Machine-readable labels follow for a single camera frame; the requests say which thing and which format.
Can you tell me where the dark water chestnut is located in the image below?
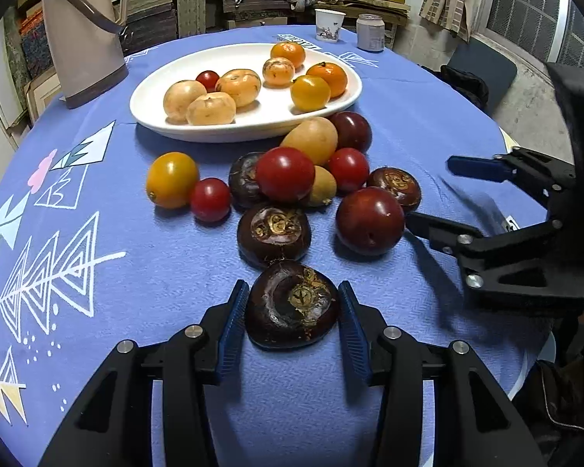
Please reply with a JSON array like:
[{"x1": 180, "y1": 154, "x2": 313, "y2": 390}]
[
  {"x1": 228, "y1": 152, "x2": 268, "y2": 209},
  {"x1": 237, "y1": 203, "x2": 313, "y2": 269},
  {"x1": 366, "y1": 167, "x2": 422, "y2": 214},
  {"x1": 244, "y1": 260, "x2": 341, "y2": 350}
]

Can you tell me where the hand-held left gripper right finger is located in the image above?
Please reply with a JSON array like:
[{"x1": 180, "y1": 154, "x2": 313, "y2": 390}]
[{"x1": 337, "y1": 281, "x2": 548, "y2": 467}]

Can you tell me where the grey drink can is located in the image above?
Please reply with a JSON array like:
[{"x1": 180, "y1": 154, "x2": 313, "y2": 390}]
[{"x1": 355, "y1": 14, "x2": 385, "y2": 53}]

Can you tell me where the dark red plum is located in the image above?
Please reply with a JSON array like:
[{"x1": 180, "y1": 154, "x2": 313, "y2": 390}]
[
  {"x1": 335, "y1": 187, "x2": 406, "y2": 256},
  {"x1": 328, "y1": 111, "x2": 373, "y2": 153}
]

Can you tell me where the yellow tomato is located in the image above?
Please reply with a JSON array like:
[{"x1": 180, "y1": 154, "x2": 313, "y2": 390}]
[
  {"x1": 146, "y1": 152, "x2": 200, "y2": 209},
  {"x1": 290, "y1": 75, "x2": 332, "y2": 112}
]

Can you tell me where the blue patterned tablecloth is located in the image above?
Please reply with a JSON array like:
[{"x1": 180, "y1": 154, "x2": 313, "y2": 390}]
[{"x1": 0, "y1": 24, "x2": 560, "y2": 467}]

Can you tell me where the stack of patterned boxes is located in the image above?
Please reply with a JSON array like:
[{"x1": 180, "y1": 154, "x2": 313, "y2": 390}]
[{"x1": 2, "y1": 5, "x2": 47, "y2": 88}]

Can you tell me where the perforated wooden board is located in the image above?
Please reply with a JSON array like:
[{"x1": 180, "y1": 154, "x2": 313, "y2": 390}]
[{"x1": 176, "y1": 0, "x2": 206, "y2": 39}]

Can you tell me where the white paper cup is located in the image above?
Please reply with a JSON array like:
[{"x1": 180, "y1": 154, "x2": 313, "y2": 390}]
[{"x1": 314, "y1": 8, "x2": 347, "y2": 42}]

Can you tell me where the striped tan pepino melon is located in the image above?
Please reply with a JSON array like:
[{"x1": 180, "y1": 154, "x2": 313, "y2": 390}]
[{"x1": 262, "y1": 57, "x2": 296, "y2": 87}]

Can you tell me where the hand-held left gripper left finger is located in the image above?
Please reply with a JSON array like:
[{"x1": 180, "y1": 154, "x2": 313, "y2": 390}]
[{"x1": 39, "y1": 279, "x2": 250, "y2": 467}]

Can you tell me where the window with metal grille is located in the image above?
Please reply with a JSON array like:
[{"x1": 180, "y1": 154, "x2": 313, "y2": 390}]
[{"x1": 484, "y1": 0, "x2": 584, "y2": 66}]

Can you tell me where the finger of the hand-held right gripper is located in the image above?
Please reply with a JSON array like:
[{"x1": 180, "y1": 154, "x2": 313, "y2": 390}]
[
  {"x1": 405, "y1": 211, "x2": 584, "y2": 310},
  {"x1": 447, "y1": 147, "x2": 577, "y2": 206}
]

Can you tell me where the beige thermos flask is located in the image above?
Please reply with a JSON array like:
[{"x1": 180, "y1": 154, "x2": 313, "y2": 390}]
[{"x1": 41, "y1": 0, "x2": 132, "y2": 110}]

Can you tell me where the dark blue chair seat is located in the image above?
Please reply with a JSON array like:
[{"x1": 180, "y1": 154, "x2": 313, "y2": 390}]
[{"x1": 447, "y1": 38, "x2": 518, "y2": 108}]

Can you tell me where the white oval plate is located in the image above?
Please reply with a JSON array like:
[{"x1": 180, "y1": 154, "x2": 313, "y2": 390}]
[{"x1": 129, "y1": 42, "x2": 363, "y2": 143}]

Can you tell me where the black cloth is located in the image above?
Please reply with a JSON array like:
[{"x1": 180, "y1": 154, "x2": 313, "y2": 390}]
[{"x1": 421, "y1": 64, "x2": 490, "y2": 110}]

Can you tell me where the leaning framed panel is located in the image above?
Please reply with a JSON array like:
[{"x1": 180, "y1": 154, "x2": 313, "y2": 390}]
[{"x1": 23, "y1": 65, "x2": 64, "y2": 125}]

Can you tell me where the person's dark jacket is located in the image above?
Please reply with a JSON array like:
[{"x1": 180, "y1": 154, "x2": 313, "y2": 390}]
[{"x1": 508, "y1": 302, "x2": 584, "y2": 467}]

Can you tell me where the red tomato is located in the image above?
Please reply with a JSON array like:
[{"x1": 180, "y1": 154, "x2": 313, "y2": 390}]
[
  {"x1": 327, "y1": 148, "x2": 370, "y2": 192},
  {"x1": 191, "y1": 178, "x2": 232, "y2": 223},
  {"x1": 256, "y1": 146, "x2": 316, "y2": 203},
  {"x1": 195, "y1": 70, "x2": 221, "y2": 92}
]

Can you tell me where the orange mandarin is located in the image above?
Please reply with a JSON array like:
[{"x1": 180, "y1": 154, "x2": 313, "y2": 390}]
[
  {"x1": 306, "y1": 61, "x2": 348, "y2": 99},
  {"x1": 271, "y1": 41, "x2": 306, "y2": 70}
]

